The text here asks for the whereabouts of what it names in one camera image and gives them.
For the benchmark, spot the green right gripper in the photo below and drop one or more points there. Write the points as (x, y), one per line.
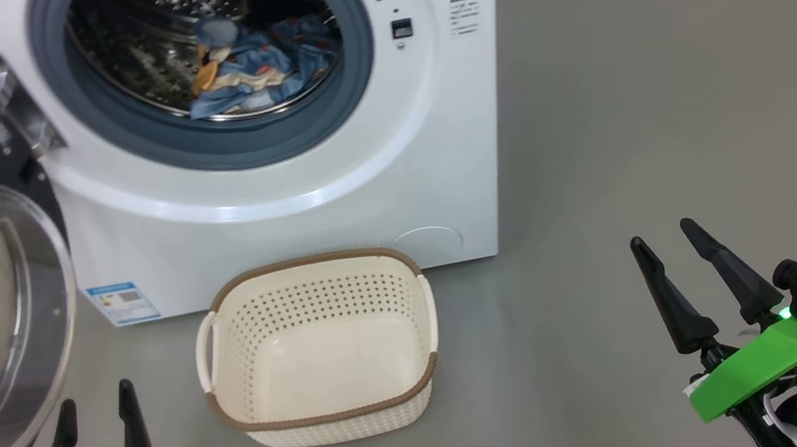
(765, 365)

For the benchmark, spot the blue patterned clothes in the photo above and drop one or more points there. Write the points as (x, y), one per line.
(261, 65)

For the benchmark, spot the cream perforated laundry basket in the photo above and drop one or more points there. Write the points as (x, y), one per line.
(325, 363)

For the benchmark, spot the white front-load washing machine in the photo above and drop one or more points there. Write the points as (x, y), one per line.
(449, 135)

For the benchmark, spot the grey rubber door gasket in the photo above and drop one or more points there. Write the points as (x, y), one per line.
(195, 148)

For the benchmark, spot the metal door hinge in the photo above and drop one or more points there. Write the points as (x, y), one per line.
(20, 107)

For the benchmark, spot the black door latch socket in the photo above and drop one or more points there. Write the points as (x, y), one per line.
(401, 28)

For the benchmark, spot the blue energy label sticker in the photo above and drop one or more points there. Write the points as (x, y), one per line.
(123, 303)

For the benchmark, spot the round drain filter cover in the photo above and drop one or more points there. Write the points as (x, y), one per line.
(427, 243)

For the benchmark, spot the steel perforated washer drum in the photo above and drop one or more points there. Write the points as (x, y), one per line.
(132, 58)

